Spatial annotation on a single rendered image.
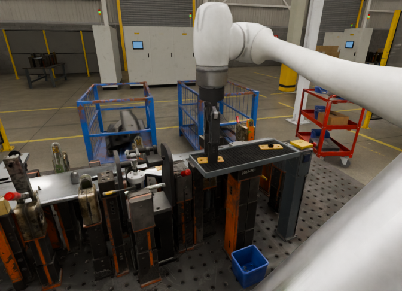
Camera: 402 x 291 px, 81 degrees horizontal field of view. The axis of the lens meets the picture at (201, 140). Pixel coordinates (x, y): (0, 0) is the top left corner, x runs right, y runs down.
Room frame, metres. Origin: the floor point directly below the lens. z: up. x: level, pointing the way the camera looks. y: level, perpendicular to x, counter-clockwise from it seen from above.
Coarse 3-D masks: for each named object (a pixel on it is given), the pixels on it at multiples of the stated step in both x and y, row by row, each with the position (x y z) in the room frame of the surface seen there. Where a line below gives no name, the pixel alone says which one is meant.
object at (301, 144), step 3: (291, 141) 0.86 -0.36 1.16; (294, 141) 0.86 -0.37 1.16; (297, 141) 0.86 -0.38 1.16; (300, 141) 0.86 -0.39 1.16; (303, 141) 0.86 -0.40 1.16; (306, 141) 0.86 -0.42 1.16; (291, 144) 0.85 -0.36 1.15; (294, 144) 0.84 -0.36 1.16; (297, 144) 0.83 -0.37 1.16; (300, 144) 0.83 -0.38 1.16; (303, 144) 0.83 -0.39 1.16; (306, 144) 0.83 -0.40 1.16; (309, 144) 0.83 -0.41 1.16; (312, 144) 0.83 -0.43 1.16; (297, 147) 0.82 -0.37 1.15; (300, 147) 0.81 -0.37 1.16; (303, 147) 0.81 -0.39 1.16; (306, 147) 0.82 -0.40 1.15; (309, 147) 0.82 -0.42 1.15
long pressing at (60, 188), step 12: (228, 144) 1.20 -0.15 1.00; (84, 168) 0.93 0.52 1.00; (96, 168) 0.93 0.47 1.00; (108, 168) 0.93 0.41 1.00; (36, 180) 0.83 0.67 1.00; (48, 180) 0.83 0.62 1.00; (60, 180) 0.83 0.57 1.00; (96, 180) 0.83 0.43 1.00; (0, 192) 0.74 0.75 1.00; (48, 192) 0.74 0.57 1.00; (60, 192) 0.74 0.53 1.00; (72, 192) 0.74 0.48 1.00; (12, 204) 0.67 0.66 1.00; (48, 204) 0.68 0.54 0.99
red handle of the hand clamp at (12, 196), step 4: (8, 192) 0.53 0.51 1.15; (12, 192) 0.54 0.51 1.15; (16, 192) 0.56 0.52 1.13; (4, 196) 0.52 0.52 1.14; (8, 196) 0.52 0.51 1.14; (12, 196) 0.53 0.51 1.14; (16, 196) 0.54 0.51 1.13; (20, 196) 0.57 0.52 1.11; (24, 196) 0.59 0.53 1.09; (28, 196) 0.62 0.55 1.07; (8, 200) 0.52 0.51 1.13; (12, 200) 0.53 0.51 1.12
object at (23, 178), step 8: (16, 152) 0.64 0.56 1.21; (8, 160) 0.60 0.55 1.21; (16, 160) 0.61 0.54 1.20; (8, 168) 0.60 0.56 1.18; (16, 168) 0.61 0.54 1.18; (24, 168) 0.63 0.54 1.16; (16, 176) 0.61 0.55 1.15; (24, 176) 0.62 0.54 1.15; (16, 184) 0.61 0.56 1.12; (24, 184) 0.62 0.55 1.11; (24, 192) 0.62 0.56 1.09; (32, 192) 0.64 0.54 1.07; (24, 200) 0.63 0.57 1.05; (32, 200) 0.63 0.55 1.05
